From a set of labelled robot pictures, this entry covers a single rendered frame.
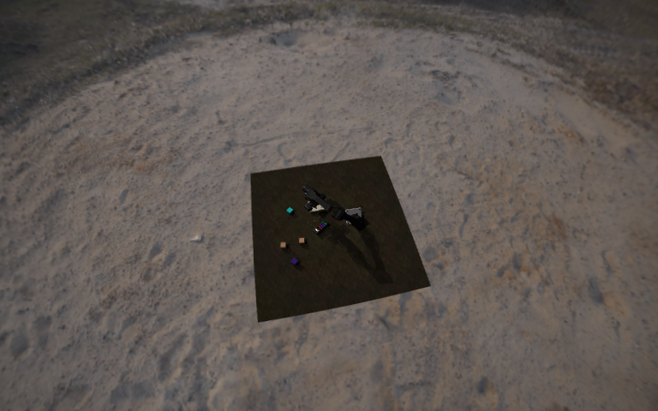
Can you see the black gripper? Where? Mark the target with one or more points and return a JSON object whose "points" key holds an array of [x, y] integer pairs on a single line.
{"points": [[309, 206]]}

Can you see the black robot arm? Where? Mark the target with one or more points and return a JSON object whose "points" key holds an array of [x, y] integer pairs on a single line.
{"points": [[340, 214]]}

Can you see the beige rectangular tray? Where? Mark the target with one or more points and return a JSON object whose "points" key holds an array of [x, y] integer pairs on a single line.
{"points": [[319, 209]]}

